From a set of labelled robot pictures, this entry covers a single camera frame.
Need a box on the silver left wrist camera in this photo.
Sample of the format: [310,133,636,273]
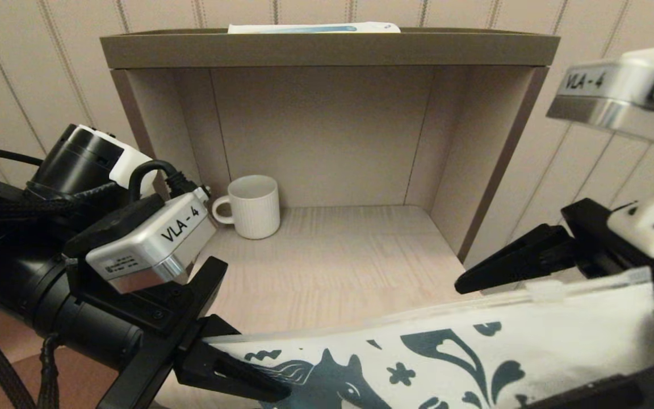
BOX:
[63,160,219,295]

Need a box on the white horse print pouch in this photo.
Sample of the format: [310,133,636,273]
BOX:
[202,266,654,409]

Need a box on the white blue toothbrush box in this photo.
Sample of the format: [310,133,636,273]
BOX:
[228,22,401,34]

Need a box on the beige wooden desk shelf unit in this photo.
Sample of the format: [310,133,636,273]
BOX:
[99,27,560,409]

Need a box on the white ribbed ceramic mug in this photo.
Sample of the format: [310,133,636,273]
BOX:
[212,174,280,240]

